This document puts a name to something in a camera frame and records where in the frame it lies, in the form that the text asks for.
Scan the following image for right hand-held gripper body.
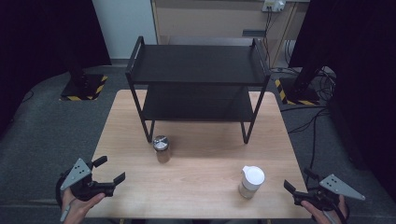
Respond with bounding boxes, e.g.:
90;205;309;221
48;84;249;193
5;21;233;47
292;173;366;213

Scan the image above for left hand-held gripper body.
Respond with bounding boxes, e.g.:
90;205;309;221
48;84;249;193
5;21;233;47
55;158;116;203

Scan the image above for glass spice jar metal lid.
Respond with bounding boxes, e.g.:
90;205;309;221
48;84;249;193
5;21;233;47
151;134;172;164

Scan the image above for black two-tier metal rack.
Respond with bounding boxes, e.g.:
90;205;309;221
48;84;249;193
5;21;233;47
124;35;272;145

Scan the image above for person's right hand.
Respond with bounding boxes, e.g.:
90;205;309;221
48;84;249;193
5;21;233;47
301;195;349;224

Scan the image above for person's left hand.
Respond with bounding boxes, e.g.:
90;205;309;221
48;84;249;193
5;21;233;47
61;188;106;224

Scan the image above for black stand base striped tape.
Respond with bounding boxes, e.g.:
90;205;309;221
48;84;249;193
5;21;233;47
274;59;321;106
59;59;109;102

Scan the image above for black curtain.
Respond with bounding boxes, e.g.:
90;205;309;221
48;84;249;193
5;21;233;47
0;0;112;138
288;0;396;200

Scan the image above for white power strip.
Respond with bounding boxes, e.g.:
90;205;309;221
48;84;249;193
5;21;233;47
262;0;287;13

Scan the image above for light wooden cabinet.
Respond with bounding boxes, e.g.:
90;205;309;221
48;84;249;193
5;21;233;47
150;0;311;68

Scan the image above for thin grey cable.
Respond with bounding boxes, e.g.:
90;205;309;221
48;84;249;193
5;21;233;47
321;209;340;224
60;198;78;223

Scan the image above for black floor cable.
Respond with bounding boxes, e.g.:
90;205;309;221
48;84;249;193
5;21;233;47
279;105;332;172

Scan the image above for tangled black cable bundle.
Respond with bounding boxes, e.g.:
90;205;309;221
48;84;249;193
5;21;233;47
270;65;338;104

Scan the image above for black power strip cables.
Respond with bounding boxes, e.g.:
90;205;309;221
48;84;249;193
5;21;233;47
263;10;276;68

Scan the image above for grey cable duct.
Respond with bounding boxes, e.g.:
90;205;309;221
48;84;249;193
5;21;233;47
242;29;267;38

